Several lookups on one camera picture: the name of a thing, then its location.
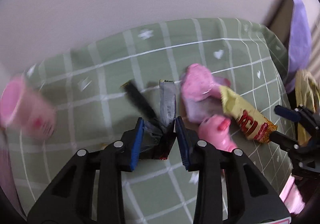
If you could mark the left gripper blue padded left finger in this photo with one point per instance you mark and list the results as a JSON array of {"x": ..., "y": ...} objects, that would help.
[{"x": 136, "y": 136}]

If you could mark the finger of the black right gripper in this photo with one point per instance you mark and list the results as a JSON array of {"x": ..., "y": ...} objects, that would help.
[
  {"x": 287, "y": 113},
  {"x": 285, "y": 142}
]

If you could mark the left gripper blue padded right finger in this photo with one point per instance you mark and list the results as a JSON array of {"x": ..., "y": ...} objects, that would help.
[{"x": 183, "y": 141}]

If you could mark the black wrapper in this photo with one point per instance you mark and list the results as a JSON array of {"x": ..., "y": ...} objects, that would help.
[{"x": 159, "y": 136}]

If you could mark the gold red snack wrapper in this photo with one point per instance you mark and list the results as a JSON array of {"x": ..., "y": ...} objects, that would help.
[{"x": 253, "y": 124}]

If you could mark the pink candy wrapper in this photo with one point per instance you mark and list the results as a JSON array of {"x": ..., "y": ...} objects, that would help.
[{"x": 200, "y": 92}]

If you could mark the beige trash bag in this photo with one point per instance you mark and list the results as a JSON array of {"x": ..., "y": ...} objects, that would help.
[{"x": 307, "y": 92}]

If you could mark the pink pig toy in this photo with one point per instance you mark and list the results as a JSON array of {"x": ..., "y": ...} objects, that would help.
[{"x": 215, "y": 130}]

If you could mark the pink garment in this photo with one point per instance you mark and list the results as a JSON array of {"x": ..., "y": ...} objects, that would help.
[{"x": 291, "y": 197}]

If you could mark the beige striped curtain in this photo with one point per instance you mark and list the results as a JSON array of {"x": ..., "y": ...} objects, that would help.
[{"x": 314, "y": 62}]

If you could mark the purple cloth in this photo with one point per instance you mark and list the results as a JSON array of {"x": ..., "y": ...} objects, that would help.
[{"x": 299, "y": 48}]

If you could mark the green checked tablecloth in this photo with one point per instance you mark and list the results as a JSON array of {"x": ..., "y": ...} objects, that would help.
[{"x": 92, "y": 109}]

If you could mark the beige chair back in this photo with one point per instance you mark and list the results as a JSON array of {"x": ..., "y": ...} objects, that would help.
[{"x": 279, "y": 19}]

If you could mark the pink cylindrical jar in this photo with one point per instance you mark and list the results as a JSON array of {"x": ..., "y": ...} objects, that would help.
[{"x": 25, "y": 109}]

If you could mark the white translucent plastic bag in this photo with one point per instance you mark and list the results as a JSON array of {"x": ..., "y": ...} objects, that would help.
[{"x": 7, "y": 180}]

